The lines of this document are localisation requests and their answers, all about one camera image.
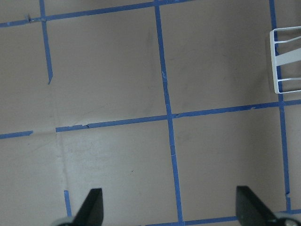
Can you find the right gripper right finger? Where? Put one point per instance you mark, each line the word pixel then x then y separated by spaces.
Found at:
pixel 251 211

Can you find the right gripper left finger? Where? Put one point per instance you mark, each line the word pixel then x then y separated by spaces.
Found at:
pixel 91 212

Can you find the white wire cup rack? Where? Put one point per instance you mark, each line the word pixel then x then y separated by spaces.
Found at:
pixel 283 59

